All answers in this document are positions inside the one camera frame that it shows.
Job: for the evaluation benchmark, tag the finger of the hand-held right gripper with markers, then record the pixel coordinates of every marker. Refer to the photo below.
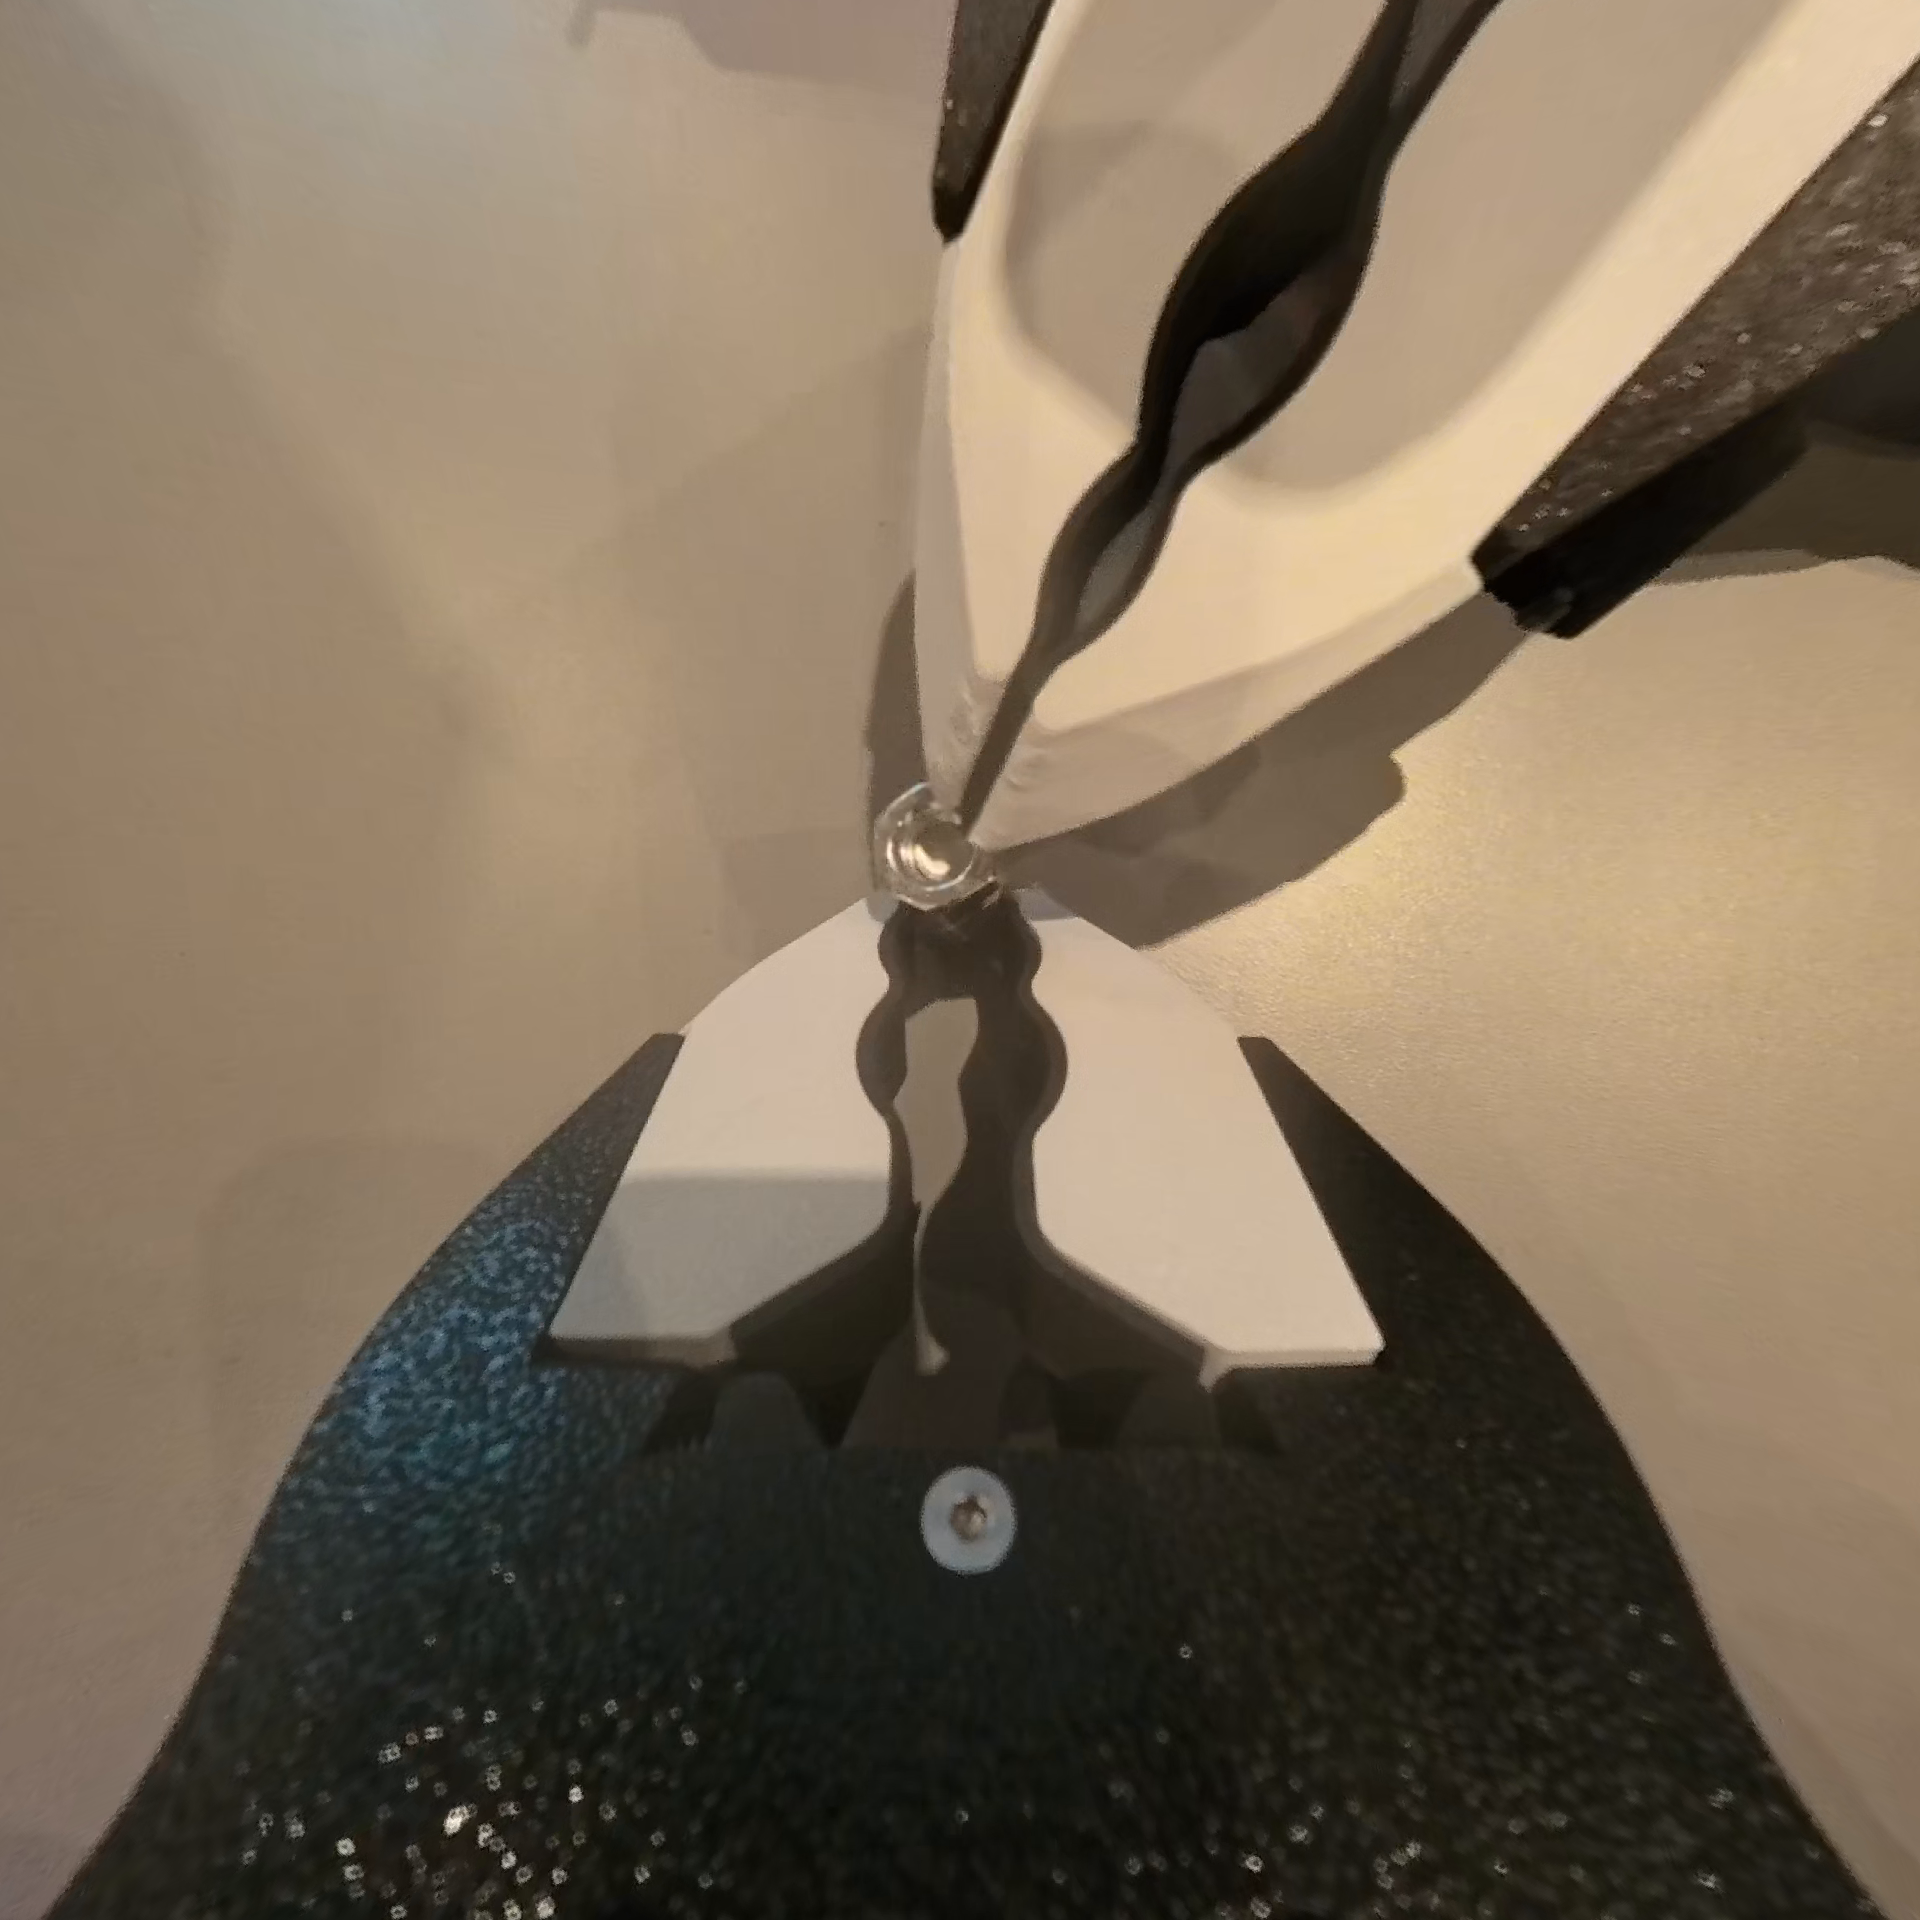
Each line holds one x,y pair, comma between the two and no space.
1019,375
1424,451

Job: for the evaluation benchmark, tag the silver bolt with nut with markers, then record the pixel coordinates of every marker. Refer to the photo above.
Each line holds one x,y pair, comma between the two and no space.
896,855

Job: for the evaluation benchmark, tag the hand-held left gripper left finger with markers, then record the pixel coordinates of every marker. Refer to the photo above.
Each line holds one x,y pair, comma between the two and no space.
720,1171

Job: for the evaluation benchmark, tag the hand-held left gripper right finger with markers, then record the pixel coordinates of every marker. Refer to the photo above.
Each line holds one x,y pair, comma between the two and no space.
1185,1184

